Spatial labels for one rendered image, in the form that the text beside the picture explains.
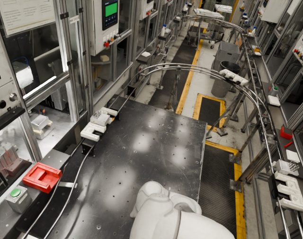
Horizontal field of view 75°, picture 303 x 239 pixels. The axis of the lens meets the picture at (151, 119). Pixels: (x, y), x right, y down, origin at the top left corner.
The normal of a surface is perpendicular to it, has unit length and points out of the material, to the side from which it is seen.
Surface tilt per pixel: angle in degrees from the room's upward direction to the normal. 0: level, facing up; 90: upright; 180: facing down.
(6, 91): 90
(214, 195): 0
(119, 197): 0
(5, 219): 0
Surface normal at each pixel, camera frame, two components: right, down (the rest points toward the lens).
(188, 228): -0.03, -0.73
